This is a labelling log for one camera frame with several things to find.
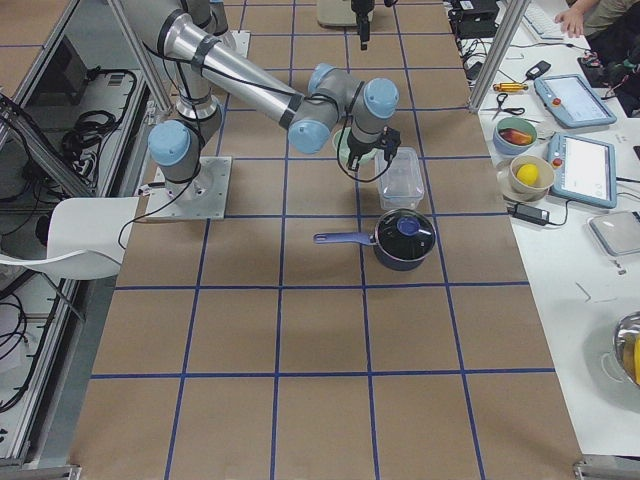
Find aluminium frame post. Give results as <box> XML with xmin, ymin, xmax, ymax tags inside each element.
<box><xmin>468</xmin><ymin>0</ymin><xmax>530</xmax><ymax>113</ymax></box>

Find orange screwdriver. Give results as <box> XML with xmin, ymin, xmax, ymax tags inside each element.
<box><xmin>492</xmin><ymin>82</ymin><xmax>529</xmax><ymax>93</ymax></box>

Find upper teach pendant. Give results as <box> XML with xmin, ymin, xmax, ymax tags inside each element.
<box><xmin>533</xmin><ymin>74</ymin><xmax>617</xmax><ymax>129</ymax></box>

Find yellow lemon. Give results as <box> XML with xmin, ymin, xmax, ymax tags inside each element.
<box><xmin>515</xmin><ymin>163</ymin><xmax>539</xmax><ymax>187</ymax></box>

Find black power adapter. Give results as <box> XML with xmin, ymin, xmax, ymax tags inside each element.
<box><xmin>507</xmin><ymin>203</ymin><xmax>549</xmax><ymax>226</ymax></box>

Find blue pot with lid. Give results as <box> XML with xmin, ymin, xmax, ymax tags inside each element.
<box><xmin>313</xmin><ymin>208</ymin><xmax>436</xmax><ymax>271</ymax></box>

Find clear plastic container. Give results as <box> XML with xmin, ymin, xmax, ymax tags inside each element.
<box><xmin>377</xmin><ymin>147</ymin><xmax>425</xmax><ymax>211</ymax></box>

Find teach pendant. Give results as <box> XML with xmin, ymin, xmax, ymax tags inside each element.
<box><xmin>533</xmin><ymin>74</ymin><xmax>617</xmax><ymax>129</ymax></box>
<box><xmin>547</xmin><ymin>133</ymin><xmax>617</xmax><ymax>209</ymax></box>

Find metal bowl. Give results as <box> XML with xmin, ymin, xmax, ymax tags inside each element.
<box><xmin>614</xmin><ymin>312</ymin><xmax>639</xmax><ymax>386</ymax></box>

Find person's hand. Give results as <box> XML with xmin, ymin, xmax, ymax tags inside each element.
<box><xmin>554</xmin><ymin>8</ymin><xmax>584</xmax><ymax>38</ymax></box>

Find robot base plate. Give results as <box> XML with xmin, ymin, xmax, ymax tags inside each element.
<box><xmin>145</xmin><ymin>156</ymin><xmax>232</xmax><ymax>221</ymax></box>

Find beige bowl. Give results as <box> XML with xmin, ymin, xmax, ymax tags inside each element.
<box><xmin>497</xmin><ymin>155</ymin><xmax>555</xmax><ymax>202</ymax></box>

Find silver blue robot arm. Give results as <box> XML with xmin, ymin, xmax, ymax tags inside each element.
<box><xmin>122</xmin><ymin>1</ymin><xmax>401</xmax><ymax>175</ymax></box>

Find green bowl with fruit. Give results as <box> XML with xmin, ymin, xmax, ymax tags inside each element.
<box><xmin>493</xmin><ymin>117</ymin><xmax>537</xmax><ymax>156</ymax></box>

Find white lidded box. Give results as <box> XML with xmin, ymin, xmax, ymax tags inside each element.
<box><xmin>587</xmin><ymin>211</ymin><xmax>640</xmax><ymax>256</ymax></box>

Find lower teach pendant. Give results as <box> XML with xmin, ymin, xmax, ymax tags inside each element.
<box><xmin>547</xmin><ymin>133</ymin><xmax>617</xmax><ymax>209</ymax></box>

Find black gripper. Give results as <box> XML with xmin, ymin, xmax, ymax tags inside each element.
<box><xmin>346</xmin><ymin>126</ymin><xmax>401</xmax><ymax>172</ymax></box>

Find scissors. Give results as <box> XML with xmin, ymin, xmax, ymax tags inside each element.
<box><xmin>492</xmin><ymin>92</ymin><xmax>526</xmax><ymax>119</ymax></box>

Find white chair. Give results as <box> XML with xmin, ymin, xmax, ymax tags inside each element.
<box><xmin>1</xmin><ymin>197</ymin><xmax>139</xmax><ymax>280</ymax></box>

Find white keyboard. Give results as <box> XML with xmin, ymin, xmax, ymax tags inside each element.
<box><xmin>522</xmin><ymin>2</ymin><xmax>564</xmax><ymax>42</ymax></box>

